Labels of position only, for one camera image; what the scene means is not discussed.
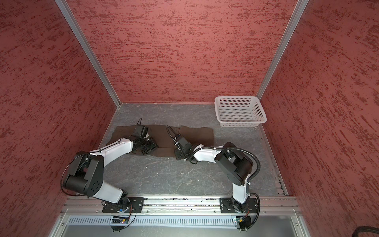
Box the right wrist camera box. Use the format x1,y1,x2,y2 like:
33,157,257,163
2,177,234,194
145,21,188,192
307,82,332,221
176,135,192,150

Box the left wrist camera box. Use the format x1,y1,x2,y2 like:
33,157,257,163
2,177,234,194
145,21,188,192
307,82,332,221
132,124,149,139

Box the black cable bottom right corner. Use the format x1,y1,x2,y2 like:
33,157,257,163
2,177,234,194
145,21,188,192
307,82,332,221
351,226,379,237

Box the white slotted cable duct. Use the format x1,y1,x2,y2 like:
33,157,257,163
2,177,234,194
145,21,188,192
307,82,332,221
66,215,239,227

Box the aluminium corner post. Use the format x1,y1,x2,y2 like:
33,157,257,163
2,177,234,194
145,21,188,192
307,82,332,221
256,0,309,100
55,0,122,109

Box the small circuit board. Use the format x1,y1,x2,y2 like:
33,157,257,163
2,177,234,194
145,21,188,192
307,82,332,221
234,216,251,230
111,216,130,226

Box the aluminium right corner post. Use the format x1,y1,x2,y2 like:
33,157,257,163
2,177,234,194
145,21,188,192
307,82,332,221
256,0,309,100

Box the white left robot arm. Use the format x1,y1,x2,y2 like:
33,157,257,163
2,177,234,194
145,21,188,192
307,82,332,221
60,138,158,213

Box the right small circuit board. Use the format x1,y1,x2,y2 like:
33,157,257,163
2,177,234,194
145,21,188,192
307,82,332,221
234,216,251,230

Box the white perforated plastic basket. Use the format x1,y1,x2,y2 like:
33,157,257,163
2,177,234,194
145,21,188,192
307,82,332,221
214,96,267,127

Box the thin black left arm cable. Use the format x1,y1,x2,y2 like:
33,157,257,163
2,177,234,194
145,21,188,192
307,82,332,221
60,118,143,197

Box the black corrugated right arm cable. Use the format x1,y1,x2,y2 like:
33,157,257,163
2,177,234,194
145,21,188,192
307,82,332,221
166,125,261,230

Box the aluminium left corner post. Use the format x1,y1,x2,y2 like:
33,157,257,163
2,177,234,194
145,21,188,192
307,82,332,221
55,0,122,109

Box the brown corduroy trousers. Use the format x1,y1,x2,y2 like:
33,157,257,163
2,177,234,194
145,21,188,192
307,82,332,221
107,124,214,157

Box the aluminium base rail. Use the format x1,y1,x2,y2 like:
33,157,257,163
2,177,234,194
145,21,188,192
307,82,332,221
59,196,303,216

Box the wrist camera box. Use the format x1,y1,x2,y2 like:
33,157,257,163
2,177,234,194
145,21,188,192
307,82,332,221
132,124,149,139
176,135,192,150

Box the left small circuit board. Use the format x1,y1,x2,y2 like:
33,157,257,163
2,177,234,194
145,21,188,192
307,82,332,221
111,216,130,226

